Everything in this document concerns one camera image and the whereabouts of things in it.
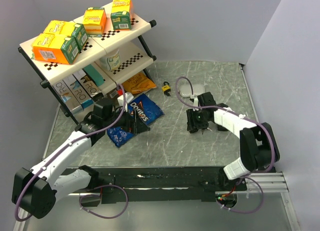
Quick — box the yellow honey dijon chip bag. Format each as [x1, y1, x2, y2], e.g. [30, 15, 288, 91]
[122, 73, 157, 95]

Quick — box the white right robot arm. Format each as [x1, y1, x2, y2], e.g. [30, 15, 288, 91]
[186, 92, 280, 190]

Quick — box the grey silver sponge pad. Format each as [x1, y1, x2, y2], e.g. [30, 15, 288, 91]
[179, 83, 206, 98]

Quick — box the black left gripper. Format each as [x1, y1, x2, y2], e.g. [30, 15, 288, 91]
[103, 105, 150, 134]

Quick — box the white ro box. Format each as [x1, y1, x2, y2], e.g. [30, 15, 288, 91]
[53, 80, 83, 115]
[63, 75, 94, 109]

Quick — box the beige two-tier shelf rack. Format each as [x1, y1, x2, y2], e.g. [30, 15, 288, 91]
[18, 14, 157, 123]

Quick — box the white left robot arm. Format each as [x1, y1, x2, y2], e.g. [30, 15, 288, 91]
[12, 97, 150, 222]

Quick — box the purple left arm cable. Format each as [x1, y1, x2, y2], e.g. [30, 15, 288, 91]
[13, 83, 130, 222]

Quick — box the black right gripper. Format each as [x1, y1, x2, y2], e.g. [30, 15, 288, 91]
[186, 107, 210, 131]

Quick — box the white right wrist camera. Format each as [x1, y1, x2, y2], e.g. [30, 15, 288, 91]
[190, 95, 199, 110]

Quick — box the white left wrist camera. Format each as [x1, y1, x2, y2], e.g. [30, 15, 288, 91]
[117, 92, 134, 112]

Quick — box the yellow padlock with key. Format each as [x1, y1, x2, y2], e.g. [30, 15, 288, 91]
[161, 81, 171, 97]

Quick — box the blue Doritos chip bag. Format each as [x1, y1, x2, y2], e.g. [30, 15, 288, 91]
[107, 94, 164, 148]

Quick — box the green yellow sponge box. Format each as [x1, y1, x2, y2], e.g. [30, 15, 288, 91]
[110, 0, 134, 31]

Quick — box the brown snack bag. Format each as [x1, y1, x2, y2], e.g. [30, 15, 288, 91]
[105, 88, 120, 107]

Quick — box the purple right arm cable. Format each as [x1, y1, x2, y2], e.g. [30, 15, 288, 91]
[174, 76, 276, 214]

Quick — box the teal box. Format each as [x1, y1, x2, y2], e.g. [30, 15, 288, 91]
[83, 64, 105, 87]

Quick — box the front orange sponge box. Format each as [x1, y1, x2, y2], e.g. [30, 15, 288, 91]
[31, 33, 80, 65]

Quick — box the orange yellow sponge pack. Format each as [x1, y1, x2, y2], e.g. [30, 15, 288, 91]
[82, 7, 107, 36]

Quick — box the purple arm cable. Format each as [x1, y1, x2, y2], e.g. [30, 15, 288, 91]
[13, 83, 130, 222]
[174, 76, 276, 214]

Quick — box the orange padlock key bunch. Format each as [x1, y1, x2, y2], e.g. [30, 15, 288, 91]
[201, 127, 213, 135]

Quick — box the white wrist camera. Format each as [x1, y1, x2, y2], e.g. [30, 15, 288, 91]
[190, 95, 199, 110]
[117, 92, 134, 112]

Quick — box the white paper cup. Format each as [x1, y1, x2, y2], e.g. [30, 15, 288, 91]
[99, 48, 121, 71]

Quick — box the left white RO box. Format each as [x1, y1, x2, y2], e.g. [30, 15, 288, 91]
[53, 80, 83, 115]

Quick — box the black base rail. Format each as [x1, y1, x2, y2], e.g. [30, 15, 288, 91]
[75, 166, 247, 204]

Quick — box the middle white RO box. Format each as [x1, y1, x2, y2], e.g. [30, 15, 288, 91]
[63, 75, 94, 109]

